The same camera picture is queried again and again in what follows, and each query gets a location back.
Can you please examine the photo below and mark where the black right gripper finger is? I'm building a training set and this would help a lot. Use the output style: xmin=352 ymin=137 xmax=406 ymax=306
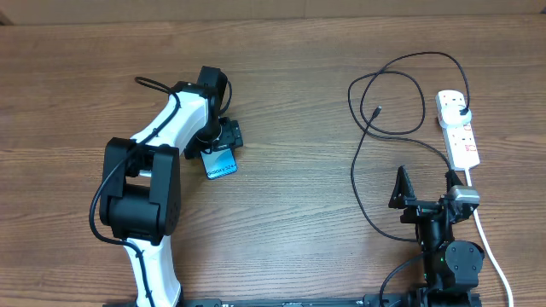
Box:
xmin=388 ymin=165 xmax=416 ymax=209
xmin=444 ymin=170 xmax=463 ymax=192

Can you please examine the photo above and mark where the blue Samsung Galaxy smartphone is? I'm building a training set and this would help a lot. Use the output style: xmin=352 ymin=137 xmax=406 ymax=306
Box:
xmin=201 ymin=148 xmax=238 ymax=180

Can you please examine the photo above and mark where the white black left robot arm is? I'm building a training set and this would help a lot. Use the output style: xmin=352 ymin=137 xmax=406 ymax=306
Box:
xmin=89 ymin=66 xmax=243 ymax=306

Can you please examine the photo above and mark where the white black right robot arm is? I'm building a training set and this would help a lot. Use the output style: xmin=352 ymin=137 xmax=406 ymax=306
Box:
xmin=388 ymin=166 xmax=485 ymax=306

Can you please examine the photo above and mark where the white USB charger plug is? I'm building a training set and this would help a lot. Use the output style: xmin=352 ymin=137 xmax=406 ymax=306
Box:
xmin=439 ymin=105 xmax=472 ymax=129

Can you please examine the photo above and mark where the white power strip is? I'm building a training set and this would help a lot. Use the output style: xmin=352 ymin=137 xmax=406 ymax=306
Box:
xmin=435 ymin=90 xmax=480 ymax=171

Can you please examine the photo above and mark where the white power strip cord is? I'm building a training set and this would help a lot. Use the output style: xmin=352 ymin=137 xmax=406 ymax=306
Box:
xmin=463 ymin=168 xmax=514 ymax=307

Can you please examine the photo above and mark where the black mounting rail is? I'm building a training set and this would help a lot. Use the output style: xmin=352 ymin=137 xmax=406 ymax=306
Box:
xmin=102 ymin=293 xmax=483 ymax=307

